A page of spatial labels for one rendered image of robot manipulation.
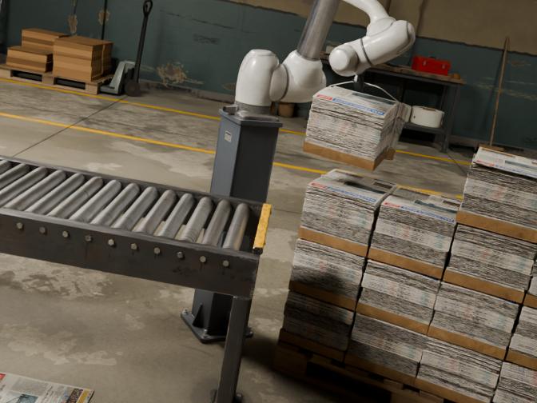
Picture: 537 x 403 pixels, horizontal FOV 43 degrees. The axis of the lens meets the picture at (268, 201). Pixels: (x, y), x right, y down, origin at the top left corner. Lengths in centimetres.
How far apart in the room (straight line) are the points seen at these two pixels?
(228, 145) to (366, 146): 64
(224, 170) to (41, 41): 637
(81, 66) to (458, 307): 656
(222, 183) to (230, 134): 22
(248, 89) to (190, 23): 646
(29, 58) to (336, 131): 648
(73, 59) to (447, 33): 466
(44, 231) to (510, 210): 155
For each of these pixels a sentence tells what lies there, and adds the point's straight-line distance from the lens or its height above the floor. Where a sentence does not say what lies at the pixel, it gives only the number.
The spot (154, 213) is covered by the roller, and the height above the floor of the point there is 80.
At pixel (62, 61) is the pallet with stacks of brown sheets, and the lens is 859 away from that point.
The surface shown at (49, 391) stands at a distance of 269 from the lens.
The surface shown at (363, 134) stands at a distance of 254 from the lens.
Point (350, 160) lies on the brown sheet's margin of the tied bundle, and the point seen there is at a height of 96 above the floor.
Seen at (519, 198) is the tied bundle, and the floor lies 97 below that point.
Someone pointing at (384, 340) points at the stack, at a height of 30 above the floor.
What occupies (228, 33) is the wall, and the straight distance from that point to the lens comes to 918.
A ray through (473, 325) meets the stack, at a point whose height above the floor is 47.
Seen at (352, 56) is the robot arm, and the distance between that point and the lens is 232.
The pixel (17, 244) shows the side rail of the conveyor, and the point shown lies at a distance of 205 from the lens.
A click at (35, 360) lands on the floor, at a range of 288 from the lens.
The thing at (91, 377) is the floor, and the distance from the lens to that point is 279.
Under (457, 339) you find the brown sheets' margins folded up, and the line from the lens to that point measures 270.
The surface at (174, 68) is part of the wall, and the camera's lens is 933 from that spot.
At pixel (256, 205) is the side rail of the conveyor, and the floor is 80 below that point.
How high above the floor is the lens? 151
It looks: 17 degrees down
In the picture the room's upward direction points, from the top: 10 degrees clockwise
